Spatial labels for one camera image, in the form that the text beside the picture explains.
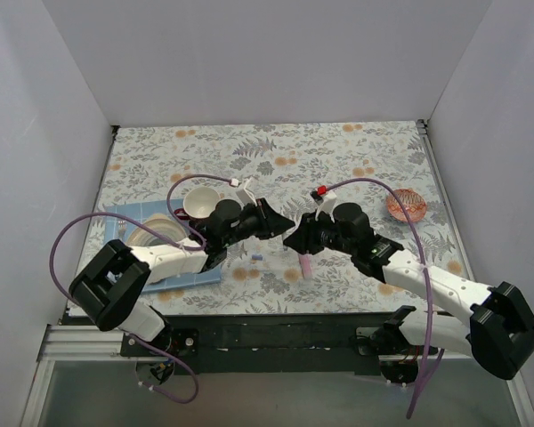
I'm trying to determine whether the blue checked placemat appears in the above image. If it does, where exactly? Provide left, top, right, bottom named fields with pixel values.
left=103, top=200, right=221, bottom=294

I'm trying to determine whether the beige ringed plate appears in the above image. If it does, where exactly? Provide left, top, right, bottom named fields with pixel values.
left=124, top=212, right=190, bottom=284

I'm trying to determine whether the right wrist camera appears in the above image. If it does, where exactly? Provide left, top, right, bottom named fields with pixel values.
left=311, top=186, right=337, bottom=220

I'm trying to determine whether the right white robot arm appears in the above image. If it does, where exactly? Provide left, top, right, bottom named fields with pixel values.
left=284, top=203, right=534, bottom=380

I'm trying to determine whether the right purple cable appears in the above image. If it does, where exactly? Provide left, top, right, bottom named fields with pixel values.
left=324, top=178, right=446, bottom=420

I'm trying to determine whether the red patterned bowl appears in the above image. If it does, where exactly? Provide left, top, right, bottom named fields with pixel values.
left=385, top=189, right=427, bottom=222

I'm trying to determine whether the white and red mug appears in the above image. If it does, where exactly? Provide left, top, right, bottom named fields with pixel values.
left=174, top=186, right=221, bottom=221

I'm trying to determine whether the pink highlighter pen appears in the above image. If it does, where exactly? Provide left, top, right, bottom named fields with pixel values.
left=299, top=254, right=312, bottom=280

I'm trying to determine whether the silver fork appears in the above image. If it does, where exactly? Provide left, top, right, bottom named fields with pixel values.
left=117, top=219, right=127, bottom=240

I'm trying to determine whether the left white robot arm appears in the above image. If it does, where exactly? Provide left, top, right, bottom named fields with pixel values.
left=69, top=198, right=295, bottom=356

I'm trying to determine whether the floral tablecloth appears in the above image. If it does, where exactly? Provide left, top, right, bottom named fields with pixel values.
left=97, top=121, right=470, bottom=315

